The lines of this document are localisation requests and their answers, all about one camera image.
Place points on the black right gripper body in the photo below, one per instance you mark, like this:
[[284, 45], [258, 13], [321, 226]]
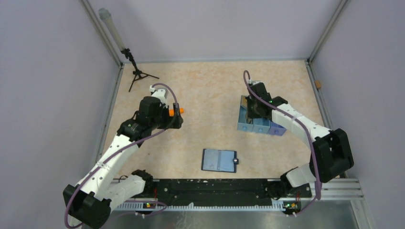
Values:
[[252, 112]]

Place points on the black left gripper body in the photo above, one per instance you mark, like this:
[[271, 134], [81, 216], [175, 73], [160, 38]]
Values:
[[163, 120]]

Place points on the dark blue leather card holder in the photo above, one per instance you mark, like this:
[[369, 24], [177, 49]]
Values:
[[219, 160]]

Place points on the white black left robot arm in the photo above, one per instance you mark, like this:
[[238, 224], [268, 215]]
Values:
[[94, 197]]

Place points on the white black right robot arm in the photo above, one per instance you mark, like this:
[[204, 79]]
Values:
[[331, 153]]

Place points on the light blue drawer organizer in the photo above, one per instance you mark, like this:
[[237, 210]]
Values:
[[258, 125]]

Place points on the orange flashlight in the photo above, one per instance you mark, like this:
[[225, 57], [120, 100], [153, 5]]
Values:
[[172, 112]]

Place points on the black mini tripod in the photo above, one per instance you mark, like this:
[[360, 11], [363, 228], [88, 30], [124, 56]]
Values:
[[138, 74]]

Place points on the small tan block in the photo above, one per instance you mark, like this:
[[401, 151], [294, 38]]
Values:
[[317, 84]]

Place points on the grey tube on tripod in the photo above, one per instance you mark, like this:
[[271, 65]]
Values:
[[106, 18]]

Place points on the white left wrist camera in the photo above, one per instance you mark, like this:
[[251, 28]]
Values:
[[160, 93]]

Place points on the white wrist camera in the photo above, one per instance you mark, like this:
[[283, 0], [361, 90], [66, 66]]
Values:
[[160, 93], [252, 82]]

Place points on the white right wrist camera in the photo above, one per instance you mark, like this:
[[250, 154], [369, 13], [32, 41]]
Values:
[[252, 82]]

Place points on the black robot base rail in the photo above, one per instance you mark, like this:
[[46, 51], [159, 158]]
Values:
[[221, 192]]

